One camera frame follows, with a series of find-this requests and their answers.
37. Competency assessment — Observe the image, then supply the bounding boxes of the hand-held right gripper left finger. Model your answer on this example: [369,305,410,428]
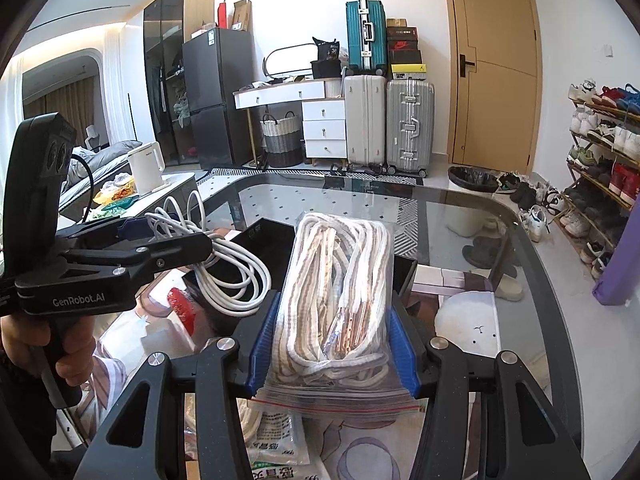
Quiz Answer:
[75,290,283,480]

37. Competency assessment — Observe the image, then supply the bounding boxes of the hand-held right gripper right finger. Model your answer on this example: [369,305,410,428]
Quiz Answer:
[390,292,593,480]

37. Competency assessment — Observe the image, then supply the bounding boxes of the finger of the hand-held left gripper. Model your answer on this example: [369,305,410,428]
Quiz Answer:
[60,232,213,292]
[55,215,153,250]

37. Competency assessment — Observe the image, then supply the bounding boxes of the white cable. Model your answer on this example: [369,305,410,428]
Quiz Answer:
[144,191,273,317]

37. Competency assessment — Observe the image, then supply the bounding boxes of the zip bag of white rope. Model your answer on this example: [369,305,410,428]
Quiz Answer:
[250,211,426,418]

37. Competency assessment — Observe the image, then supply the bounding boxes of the black cardboard box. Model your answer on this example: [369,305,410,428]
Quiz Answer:
[182,217,418,326]

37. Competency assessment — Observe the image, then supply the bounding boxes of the person's left forearm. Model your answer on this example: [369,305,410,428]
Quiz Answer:
[0,355,86,480]

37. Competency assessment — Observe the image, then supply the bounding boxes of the person's left hand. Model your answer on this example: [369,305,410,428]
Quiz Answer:
[0,312,96,387]

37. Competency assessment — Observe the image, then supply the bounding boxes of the yellow snack bag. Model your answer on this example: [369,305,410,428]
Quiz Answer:
[95,175,137,206]

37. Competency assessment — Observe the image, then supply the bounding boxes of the red plastic packet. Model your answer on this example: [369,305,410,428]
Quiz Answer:
[167,287,197,323]

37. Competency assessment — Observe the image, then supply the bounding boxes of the grey low cabinet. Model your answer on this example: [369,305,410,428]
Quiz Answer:
[57,172,201,224]

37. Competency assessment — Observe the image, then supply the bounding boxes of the white electric kettle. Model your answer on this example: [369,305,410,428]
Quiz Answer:
[126,141,166,196]

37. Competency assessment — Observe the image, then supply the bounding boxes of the white cat cushion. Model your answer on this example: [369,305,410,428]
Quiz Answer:
[434,292,502,362]

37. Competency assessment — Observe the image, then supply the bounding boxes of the bed with grey duvet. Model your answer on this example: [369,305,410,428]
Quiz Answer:
[57,140,135,211]

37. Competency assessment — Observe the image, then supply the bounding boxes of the white office chair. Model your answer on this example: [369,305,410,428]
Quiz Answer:
[82,125,108,152]

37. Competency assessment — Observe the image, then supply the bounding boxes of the white plastic bag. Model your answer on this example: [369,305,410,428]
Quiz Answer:
[141,319,201,362]

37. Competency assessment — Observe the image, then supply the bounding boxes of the brown curtain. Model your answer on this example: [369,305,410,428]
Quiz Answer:
[25,80,96,136]

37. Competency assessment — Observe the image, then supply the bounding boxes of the dark slippers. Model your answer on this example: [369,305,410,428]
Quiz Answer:
[462,236,506,269]

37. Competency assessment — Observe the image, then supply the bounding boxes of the beige slipper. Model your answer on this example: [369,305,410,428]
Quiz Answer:
[492,260,524,302]

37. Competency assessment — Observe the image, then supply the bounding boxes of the woven laundry basket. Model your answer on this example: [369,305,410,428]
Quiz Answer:
[260,110,304,168]

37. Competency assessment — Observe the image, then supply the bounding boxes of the black refrigerator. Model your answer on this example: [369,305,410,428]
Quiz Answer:
[181,27,261,168]

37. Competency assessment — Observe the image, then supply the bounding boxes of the trash bin with black liner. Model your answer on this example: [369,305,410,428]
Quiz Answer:
[447,165,501,237]

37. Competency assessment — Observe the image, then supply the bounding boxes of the white dressing table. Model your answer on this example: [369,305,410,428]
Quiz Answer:
[232,77,347,166]

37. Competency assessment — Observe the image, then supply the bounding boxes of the white drawer cabinet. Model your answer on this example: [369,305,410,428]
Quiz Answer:
[301,99,348,161]

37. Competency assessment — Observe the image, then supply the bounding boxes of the pile of shoes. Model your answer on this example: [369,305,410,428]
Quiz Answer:
[492,170,567,243]

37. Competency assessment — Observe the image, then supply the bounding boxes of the dark glass wardrobe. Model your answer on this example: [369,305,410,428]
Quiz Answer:
[143,0,216,166]

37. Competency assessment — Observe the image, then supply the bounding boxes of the silver suitcase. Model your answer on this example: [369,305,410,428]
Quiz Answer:
[385,78,436,176]

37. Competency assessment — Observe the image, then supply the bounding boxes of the oval mirror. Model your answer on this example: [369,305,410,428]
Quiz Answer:
[262,42,321,79]

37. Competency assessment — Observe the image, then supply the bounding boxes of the white suitcase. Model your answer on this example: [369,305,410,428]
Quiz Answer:
[343,74,388,171]

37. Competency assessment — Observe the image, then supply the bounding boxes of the open cardboard box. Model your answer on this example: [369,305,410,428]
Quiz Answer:
[231,0,254,31]

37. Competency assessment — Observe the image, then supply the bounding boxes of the black bag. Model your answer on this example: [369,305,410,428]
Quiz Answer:
[310,36,344,80]

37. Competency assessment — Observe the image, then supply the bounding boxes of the wooden shoe rack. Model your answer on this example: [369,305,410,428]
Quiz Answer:
[565,82,640,281]

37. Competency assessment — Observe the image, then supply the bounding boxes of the black yellow shoe box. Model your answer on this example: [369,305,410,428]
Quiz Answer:
[390,63,429,81]

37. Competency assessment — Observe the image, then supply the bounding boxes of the wooden door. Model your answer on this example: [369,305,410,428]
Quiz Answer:
[440,0,543,176]

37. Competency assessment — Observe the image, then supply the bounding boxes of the teal suitcase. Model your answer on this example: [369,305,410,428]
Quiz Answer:
[345,0,388,78]

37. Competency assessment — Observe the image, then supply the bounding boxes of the black shoe box red logo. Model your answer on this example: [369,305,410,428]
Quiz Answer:
[388,38,421,65]

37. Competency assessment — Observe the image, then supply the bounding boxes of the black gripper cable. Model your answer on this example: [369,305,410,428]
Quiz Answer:
[70,152,97,223]

